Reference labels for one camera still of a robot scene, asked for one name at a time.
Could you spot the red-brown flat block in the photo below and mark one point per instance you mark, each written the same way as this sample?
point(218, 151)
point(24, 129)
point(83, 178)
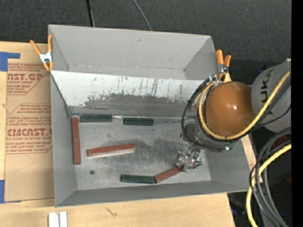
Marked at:
point(76, 141)
point(166, 174)
point(109, 150)

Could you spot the dark green flat block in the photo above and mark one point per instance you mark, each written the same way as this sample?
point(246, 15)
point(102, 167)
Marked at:
point(138, 121)
point(137, 179)
point(95, 118)

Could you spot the grey metal bin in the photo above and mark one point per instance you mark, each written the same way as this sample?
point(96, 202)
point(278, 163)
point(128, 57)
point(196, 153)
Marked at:
point(132, 51)

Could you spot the brown cardboard board red print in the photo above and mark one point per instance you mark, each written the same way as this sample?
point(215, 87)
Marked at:
point(26, 169)

